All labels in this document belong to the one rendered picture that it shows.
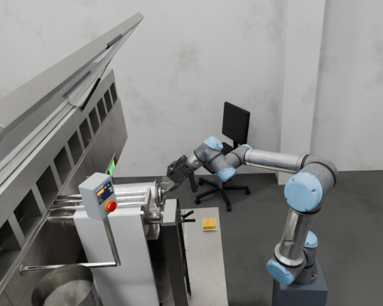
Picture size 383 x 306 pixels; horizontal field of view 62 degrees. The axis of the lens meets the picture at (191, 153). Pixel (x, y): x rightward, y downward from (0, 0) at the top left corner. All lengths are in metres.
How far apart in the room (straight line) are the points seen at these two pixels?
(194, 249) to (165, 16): 2.31
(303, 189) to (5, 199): 0.89
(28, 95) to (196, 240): 1.42
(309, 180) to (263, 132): 2.61
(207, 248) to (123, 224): 0.66
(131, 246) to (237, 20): 2.53
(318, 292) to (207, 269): 0.50
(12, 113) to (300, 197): 0.89
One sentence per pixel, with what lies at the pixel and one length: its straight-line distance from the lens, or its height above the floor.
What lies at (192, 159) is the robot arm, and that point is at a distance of 1.37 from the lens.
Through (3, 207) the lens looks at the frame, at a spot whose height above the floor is 1.62.
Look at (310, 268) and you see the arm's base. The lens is 1.57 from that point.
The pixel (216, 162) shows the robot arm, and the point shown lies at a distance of 1.33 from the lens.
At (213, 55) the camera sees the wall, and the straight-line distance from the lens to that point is 3.35.
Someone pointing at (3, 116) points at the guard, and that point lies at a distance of 0.42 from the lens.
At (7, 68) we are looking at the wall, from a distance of 4.09.
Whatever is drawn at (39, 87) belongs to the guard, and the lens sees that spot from 0.50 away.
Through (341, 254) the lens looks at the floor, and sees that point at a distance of 3.07.
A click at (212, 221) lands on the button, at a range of 1.83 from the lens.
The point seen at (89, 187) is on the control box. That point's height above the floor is 1.71.
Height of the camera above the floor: 2.13
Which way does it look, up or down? 29 degrees down
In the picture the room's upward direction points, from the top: 6 degrees counter-clockwise
